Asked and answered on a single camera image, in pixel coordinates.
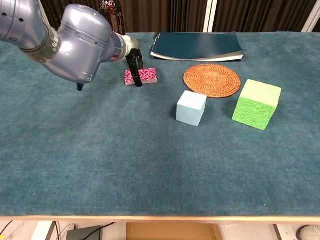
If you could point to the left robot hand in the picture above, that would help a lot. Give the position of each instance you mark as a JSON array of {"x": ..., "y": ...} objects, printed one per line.
[{"x": 131, "y": 45}]

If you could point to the pink patterned rectangular packet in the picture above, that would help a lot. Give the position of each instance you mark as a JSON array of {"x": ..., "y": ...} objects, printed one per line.
[{"x": 148, "y": 75}]

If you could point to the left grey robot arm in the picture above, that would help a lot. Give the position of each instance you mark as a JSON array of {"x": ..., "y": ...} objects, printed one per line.
[{"x": 82, "y": 42}]

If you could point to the brown glass bottle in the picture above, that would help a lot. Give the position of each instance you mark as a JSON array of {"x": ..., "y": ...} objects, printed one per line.
[{"x": 115, "y": 15}]

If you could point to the dark blue notebook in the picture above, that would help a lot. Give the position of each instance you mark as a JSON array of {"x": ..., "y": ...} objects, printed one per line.
[{"x": 195, "y": 45}]

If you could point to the light blue cube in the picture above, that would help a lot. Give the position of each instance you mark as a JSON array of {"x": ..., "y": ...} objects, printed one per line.
[{"x": 190, "y": 110}]

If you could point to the round woven rattan coaster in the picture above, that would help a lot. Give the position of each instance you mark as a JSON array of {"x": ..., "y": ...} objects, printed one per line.
[{"x": 212, "y": 80}]

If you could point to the teal table cloth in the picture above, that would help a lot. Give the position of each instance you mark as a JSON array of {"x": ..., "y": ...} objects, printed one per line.
[{"x": 100, "y": 150}]

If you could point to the green foam cube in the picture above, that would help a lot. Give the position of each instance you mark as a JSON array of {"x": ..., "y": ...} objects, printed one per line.
[{"x": 255, "y": 110}]

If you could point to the cardboard box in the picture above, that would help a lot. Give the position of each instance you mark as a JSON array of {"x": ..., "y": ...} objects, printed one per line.
[{"x": 170, "y": 232}]

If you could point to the dark grey flat box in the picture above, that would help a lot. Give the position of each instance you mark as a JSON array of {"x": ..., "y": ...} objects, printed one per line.
[{"x": 85, "y": 233}]

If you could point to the white table leg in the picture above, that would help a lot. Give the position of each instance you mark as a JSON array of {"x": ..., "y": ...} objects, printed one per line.
[
  {"x": 285, "y": 233},
  {"x": 43, "y": 231}
]

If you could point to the white sneaker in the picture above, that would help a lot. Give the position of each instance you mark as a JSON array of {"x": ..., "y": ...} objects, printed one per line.
[{"x": 310, "y": 232}]

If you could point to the white partition post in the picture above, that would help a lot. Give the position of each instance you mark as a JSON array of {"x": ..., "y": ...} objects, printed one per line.
[
  {"x": 311, "y": 20},
  {"x": 209, "y": 17}
]

